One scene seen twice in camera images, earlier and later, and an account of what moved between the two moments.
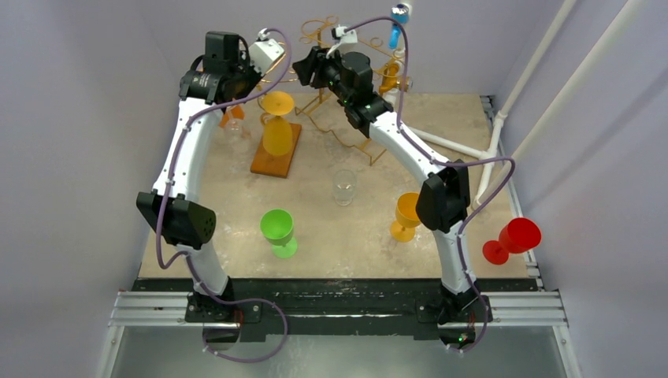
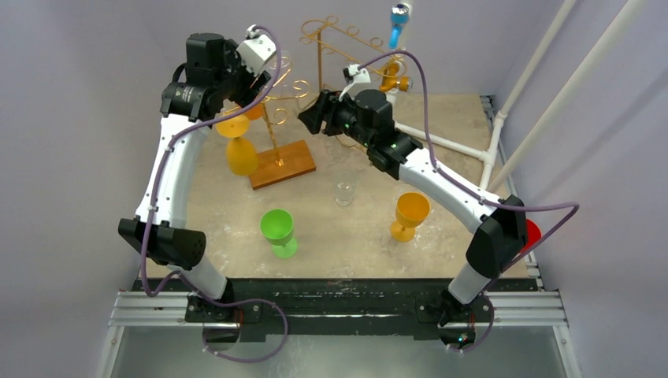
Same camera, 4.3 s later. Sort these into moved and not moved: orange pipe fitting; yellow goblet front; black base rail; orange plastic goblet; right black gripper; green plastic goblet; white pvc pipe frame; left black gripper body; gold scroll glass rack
Moved: right black gripper; gold scroll glass rack; orange plastic goblet
Not moved: yellow goblet front; black base rail; orange pipe fitting; left black gripper body; green plastic goblet; white pvc pipe frame
